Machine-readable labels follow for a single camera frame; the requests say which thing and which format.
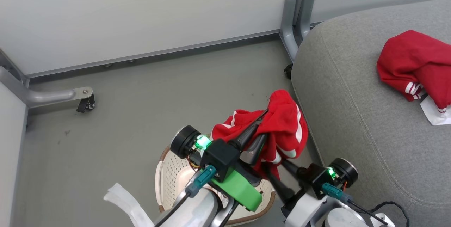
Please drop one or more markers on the grey double-tube partition leg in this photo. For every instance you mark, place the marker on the grey double-tube partition leg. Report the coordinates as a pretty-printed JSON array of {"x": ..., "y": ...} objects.
[{"x": 290, "y": 26}]

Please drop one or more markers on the small black caster wheel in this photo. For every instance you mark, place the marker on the small black caster wheel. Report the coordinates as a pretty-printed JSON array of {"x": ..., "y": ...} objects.
[{"x": 288, "y": 72}]

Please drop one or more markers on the grey fabric sofa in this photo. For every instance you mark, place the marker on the grey fabric sofa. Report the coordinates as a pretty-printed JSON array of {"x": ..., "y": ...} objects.
[{"x": 359, "y": 121}]

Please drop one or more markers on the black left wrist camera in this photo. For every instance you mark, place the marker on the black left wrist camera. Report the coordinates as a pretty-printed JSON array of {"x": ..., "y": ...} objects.
[{"x": 220, "y": 158}]

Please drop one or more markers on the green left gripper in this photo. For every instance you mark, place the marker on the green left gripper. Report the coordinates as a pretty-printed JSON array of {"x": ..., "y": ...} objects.
[{"x": 239, "y": 188}]

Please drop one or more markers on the black caster wheel with bracket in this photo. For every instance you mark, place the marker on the black caster wheel with bracket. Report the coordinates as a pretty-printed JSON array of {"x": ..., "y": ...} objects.
[{"x": 87, "y": 105}]

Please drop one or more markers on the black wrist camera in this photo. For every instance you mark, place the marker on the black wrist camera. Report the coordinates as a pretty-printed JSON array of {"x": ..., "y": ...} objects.
[
  {"x": 317, "y": 181},
  {"x": 220, "y": 158}
]

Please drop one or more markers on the grey partition bottom rail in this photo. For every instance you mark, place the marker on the grey partition bottom rail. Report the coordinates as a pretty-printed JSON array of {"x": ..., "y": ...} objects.
[{"x": 155, "y": 52}]

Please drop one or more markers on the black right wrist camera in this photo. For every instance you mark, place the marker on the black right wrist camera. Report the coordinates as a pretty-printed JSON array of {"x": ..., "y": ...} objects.
[{"x": 317, "y": 181}]

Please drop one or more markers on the white laundry basket brown rim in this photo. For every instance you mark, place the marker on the white laundry basket brown rim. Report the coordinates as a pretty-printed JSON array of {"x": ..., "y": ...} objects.
[{"x": 172, "y": 177}]

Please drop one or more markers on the red garment broad white stripe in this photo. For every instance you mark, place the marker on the red garment broad white stripe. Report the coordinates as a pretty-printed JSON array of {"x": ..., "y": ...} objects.
[{"x": 282, "y": 124}]

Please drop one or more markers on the red garment with striped cuffs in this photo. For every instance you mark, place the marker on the red garment with striped cuffs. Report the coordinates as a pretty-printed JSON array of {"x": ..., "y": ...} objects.
[{"x": 415, "y": 61}]

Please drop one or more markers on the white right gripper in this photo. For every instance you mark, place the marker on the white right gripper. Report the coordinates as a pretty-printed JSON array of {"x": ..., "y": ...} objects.
[{"x": 303, "y": 211}]

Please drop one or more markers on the grey partition leg with screw plate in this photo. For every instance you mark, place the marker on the grey partition leg with screw plate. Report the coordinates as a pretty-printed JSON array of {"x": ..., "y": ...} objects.
[{"x": 42, "y": 96}]

